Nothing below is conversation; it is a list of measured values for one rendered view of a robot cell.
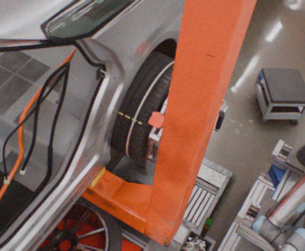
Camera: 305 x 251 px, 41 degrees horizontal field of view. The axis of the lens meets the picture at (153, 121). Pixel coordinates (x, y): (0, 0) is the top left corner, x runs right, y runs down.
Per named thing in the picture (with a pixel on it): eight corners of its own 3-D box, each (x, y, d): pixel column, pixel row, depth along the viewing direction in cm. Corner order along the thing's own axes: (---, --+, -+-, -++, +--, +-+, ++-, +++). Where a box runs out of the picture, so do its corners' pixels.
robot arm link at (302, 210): (282, 198, 214) (291, 185, 203) (303, 216, 208) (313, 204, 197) (268, 212, 208) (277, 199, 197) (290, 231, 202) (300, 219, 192)
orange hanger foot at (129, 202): (86, 170, 259) (84, 138, 232) (158, 212, 245) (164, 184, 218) (70, 190, 249) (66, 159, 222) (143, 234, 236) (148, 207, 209)
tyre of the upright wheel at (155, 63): (143, 125, 299) (171, 42, 268) (171, 139, 293) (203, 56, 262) (93, 163, 244) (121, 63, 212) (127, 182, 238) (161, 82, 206)
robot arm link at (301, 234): (309, 244, 171) (317, 236, 165) (294, 262, 166) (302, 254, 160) (294, 231, 175) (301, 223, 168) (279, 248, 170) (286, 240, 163)
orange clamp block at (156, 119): (157, 111, 223) (152, 111, 215) (170, 117, 221) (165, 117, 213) (152, 122, 224) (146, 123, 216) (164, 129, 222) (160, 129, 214)
